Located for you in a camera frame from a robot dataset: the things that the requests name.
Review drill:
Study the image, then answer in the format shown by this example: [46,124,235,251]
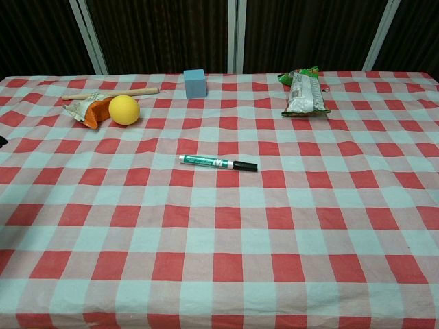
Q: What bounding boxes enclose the orange crumpled snack wrapper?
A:
[62,95,115,131]

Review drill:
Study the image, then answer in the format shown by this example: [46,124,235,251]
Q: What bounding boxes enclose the green silver snack bag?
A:
[276,65,333,118]

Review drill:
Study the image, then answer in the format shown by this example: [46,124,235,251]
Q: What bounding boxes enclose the yellow ball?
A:
[108,95,141,126]

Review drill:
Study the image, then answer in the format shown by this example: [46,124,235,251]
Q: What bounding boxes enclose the red white checkered tablecloth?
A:
[0,71,439,329]

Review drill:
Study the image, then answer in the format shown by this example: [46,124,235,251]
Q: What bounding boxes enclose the wooden stick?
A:
[61,86,161,101]

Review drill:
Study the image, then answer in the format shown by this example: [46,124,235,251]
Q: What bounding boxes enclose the light blue cube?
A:
[182,69,207,100]

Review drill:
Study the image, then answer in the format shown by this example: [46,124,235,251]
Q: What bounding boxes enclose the black marker cap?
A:
[233,160,259,172]

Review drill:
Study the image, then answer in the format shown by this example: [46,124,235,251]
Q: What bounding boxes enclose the white partition post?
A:
[226,0,246,74]
[362,0,401,71]
[67,0,109,75]

